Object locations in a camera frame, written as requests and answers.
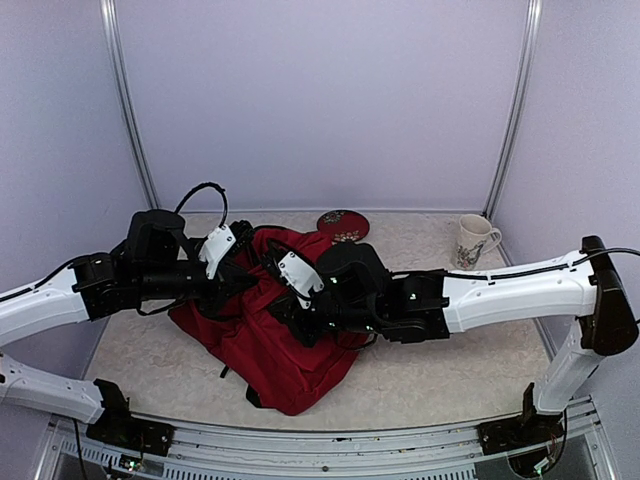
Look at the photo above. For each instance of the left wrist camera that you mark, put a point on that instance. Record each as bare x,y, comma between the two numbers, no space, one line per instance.
220,241

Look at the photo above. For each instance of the red student backpack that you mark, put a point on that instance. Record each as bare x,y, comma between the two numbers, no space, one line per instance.
282,373

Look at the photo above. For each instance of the white ceramic mug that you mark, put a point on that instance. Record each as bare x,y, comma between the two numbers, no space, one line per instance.
475,236

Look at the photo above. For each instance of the right aluminium frame post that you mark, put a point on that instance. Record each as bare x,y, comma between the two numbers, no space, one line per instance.
517,106

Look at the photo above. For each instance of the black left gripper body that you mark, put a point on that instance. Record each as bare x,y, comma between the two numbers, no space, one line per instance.
222,284

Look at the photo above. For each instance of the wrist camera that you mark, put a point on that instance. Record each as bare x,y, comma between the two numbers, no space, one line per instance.
296,271
220,241

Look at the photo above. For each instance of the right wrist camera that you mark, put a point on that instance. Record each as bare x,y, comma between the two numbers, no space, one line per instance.
296,271

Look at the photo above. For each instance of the aluminium front rail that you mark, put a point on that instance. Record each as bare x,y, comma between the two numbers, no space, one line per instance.
202,451

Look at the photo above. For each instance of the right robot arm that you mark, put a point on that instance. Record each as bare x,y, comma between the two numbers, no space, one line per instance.
348,289

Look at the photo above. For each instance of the aluminium frame post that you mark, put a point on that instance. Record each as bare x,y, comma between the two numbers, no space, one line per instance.
517,106
108,9

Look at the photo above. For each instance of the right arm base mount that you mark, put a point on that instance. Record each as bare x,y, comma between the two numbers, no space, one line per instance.
525,429

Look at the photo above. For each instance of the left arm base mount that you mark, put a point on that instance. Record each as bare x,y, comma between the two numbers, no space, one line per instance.
117,426

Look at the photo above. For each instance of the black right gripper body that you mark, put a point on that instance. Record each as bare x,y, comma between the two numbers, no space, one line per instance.
308,334

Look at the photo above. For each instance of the left aluminium frame post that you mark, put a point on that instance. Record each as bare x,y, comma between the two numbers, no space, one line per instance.
108,9

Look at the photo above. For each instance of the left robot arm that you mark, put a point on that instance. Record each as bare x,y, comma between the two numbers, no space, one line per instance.
156,261

